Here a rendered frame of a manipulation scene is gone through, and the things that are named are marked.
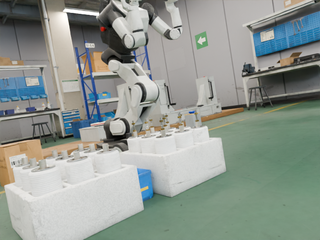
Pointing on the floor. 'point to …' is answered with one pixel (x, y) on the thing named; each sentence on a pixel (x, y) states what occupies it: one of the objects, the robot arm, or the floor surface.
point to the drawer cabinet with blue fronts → (66, 117)
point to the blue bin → (145, 183)
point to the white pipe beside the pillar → (52, 55)
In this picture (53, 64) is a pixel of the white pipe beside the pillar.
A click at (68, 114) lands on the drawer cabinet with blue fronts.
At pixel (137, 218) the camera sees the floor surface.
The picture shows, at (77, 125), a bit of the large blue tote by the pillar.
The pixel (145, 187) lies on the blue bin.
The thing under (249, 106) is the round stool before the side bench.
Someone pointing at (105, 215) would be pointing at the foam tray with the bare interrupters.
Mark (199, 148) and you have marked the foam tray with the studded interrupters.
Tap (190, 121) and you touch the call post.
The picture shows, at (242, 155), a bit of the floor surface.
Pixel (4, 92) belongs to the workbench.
